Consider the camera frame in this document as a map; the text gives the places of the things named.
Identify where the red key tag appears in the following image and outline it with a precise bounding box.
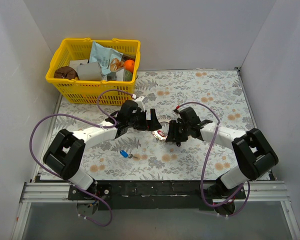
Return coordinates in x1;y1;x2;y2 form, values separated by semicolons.
157;130;165;136

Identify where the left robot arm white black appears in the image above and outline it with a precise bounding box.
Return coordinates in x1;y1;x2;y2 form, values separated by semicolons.
43;96;162;200

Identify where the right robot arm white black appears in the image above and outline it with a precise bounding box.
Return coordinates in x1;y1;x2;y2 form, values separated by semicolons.
165;107;279;199

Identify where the floral table mat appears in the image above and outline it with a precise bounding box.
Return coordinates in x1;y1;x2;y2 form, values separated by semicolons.
40;70;272;181

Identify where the loose blue key tag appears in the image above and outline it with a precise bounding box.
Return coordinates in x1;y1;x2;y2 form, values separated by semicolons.
120;150;133;159

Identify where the green item in basket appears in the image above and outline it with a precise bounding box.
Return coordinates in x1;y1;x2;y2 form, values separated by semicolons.
123;69;133;82

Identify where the orange fruit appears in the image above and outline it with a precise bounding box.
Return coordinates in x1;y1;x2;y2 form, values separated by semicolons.
123;59;135;73

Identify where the yellow plastic basket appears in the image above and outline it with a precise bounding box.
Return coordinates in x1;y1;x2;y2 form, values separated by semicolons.
45;38;141;106

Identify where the grey paper cup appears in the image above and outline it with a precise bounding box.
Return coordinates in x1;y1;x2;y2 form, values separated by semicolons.
76;62;103;81

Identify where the light blue snack bag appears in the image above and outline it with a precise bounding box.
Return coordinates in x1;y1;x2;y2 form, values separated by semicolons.
89;41;124;75

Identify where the white paper in basket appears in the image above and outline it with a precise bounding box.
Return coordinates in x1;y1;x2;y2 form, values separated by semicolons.
68;59;89;70

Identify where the brown round pastry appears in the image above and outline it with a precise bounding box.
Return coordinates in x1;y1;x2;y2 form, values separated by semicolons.
53;66;78;80

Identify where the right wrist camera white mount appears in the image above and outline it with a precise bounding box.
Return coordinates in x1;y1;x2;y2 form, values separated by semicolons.
173;105;182;122

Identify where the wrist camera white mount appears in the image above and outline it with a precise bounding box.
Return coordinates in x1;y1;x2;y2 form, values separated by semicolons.
134;96;147;112
173;105;182;122

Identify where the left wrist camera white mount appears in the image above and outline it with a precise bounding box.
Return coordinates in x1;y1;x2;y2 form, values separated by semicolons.
134;96;147;112

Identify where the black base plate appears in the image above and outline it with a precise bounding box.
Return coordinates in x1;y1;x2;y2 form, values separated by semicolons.
67;179;249;211

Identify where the aluminium frame rail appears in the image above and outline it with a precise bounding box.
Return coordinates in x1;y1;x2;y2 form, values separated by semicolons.
11;181;300;240

